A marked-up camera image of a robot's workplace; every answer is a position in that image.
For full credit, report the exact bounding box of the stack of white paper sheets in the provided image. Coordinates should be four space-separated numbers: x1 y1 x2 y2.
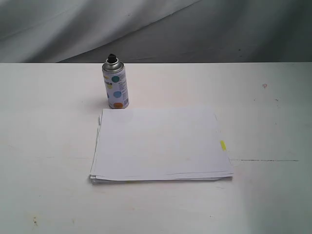
90 106 234 183

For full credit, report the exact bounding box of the grey backdrop cloth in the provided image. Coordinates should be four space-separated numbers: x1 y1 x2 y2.
0 0 312 63

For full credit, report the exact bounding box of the white dotted spray paint can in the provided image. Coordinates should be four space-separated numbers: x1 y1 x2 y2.
102 54 129 109

